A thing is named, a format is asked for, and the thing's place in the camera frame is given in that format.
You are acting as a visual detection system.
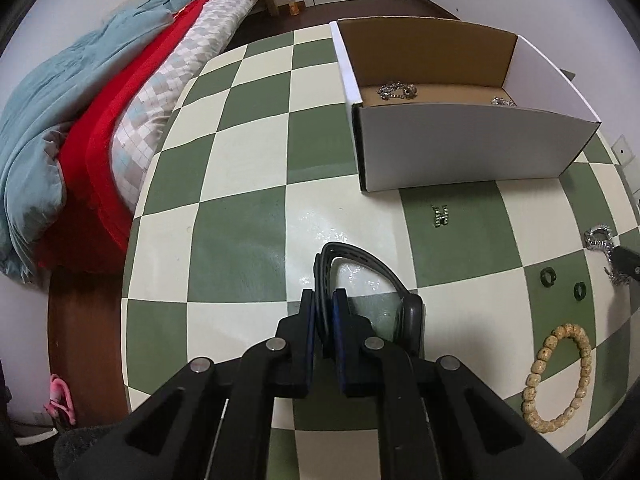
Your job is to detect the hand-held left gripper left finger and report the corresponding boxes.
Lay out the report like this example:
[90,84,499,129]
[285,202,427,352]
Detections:
[65,287,321,480]

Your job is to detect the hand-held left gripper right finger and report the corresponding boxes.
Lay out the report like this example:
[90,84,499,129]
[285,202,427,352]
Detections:
[332,287,583,480]

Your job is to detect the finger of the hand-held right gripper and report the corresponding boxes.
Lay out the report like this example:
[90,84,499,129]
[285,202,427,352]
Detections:
[614,246,640,282]

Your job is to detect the silver chain bracelet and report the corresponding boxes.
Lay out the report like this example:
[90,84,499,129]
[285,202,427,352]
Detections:
[584,225,632,288]

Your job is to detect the black watch strap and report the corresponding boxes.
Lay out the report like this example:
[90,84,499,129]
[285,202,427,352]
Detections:
[314,241,426,361]

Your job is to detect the white cardboard box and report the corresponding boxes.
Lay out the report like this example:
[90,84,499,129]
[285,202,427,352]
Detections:
[329,17,603,195]

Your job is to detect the green checkered tablecloth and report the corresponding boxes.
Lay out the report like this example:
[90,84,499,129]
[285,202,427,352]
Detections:
[120,22,640,461]

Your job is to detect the pink slippers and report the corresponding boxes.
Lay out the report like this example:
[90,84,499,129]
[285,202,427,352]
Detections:
[44,374,78,428]

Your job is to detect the dark grey cloth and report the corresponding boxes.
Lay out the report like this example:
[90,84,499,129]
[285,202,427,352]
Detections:
[52,424,132,480]

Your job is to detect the checkered bed sheet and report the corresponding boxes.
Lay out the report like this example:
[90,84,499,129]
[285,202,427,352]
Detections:
[110,0,273,216]

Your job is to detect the red blanket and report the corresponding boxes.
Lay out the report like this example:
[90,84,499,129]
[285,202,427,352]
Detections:
[37,0,261,271]

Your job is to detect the bed with red blue blankets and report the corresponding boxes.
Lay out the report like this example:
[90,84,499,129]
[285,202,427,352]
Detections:
[0,0,283,281]

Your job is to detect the white wall socket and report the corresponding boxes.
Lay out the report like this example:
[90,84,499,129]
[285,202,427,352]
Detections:
[611,135,638,168]

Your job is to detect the wooden bead bracelet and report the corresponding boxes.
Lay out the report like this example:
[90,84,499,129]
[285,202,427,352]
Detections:
[521,324,593,435]

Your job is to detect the silver chain necklace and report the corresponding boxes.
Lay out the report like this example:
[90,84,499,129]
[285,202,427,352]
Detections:
[376,81,420,102]

